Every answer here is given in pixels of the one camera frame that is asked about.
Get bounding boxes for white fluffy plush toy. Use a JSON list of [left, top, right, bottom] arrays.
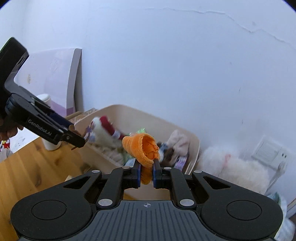
[[197, 146, 270, 194]]

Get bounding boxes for beige plastic storage basket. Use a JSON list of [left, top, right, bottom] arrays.
[[73, 104, 201, 201]]

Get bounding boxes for orange plush pouch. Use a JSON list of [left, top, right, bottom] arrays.
[[122, 133, 159, 185]]

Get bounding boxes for white thermos bottle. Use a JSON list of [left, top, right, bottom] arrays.
[[36, 93, 62, 152]]

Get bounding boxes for brown hair claw clip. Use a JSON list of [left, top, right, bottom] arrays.
[[71, 130, 90, 150]]

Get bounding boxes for purple white flat board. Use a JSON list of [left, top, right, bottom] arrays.
[[15, 48, 82, 116]]

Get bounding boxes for light blue bedding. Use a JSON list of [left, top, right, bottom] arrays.
[[268, 192, 295, 241]]

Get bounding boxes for red white plush slipper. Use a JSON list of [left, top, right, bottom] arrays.
[[86, 115, 125, 149]]

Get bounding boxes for white wall socket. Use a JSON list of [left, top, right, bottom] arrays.
[[251, 136, 295, 170]]

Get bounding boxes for pink fluffy plush item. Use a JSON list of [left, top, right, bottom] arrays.
[[166, 130, 190, 163]]

